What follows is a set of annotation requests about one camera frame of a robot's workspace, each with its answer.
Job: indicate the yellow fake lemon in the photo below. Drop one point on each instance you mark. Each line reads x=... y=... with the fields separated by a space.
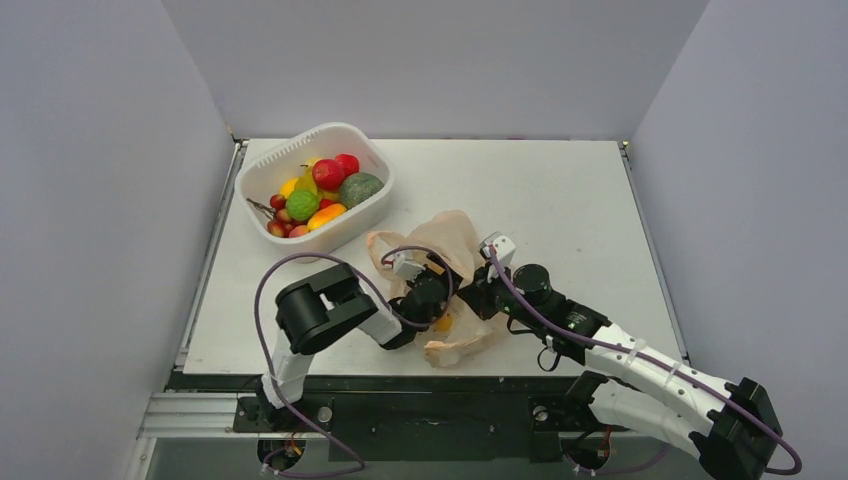
x=289 y=187

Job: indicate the pink orange fake peach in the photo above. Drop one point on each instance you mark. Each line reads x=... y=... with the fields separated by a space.
x=299 y=231

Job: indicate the green orange fake mango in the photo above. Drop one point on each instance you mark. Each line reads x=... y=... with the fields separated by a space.
x=325 y=215

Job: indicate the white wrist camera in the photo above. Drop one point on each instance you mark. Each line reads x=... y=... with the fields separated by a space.
x=405 y=266
x=496 y=247

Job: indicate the white plastic basket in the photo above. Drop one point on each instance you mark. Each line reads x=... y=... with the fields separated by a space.
x=262 y=177

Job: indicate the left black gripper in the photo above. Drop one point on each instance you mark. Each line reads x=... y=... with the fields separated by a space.
x=443 y=278

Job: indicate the translucent orange plastic bag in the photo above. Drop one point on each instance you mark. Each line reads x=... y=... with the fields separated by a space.
x=452 y=235

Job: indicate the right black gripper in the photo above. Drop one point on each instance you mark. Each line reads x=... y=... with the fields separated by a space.
x=482 y=294

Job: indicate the red fake grape bunch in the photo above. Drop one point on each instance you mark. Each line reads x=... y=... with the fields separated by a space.
x=279 y=222

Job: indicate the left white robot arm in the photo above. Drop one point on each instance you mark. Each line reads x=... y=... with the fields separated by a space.
x=316 y=311

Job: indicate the yellow fake pear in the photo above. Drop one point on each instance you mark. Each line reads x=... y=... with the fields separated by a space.
x=309 y=164

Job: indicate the green bumpy custard apple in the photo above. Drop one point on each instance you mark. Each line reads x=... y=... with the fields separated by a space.
x=301 y=205

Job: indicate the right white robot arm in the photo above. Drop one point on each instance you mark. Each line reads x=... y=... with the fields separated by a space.
x=730 y=428

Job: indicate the small red fake fruit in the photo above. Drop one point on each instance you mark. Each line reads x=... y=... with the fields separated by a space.
x=328 y=175

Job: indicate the yellow fake mango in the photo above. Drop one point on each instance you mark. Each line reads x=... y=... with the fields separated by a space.
x=332 y=196

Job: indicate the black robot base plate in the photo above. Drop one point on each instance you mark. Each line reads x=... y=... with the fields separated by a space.
x=411 y=418

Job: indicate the green fake avocado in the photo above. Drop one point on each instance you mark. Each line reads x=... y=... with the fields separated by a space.
x=358 y=188

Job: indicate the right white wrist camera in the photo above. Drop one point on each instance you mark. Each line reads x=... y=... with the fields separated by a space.
x=496 y=247

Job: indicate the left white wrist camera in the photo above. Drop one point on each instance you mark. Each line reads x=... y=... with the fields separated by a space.
x=405 y=266

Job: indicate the small yellow fake fruit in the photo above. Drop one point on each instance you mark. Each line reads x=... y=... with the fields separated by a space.
x=445 y=324

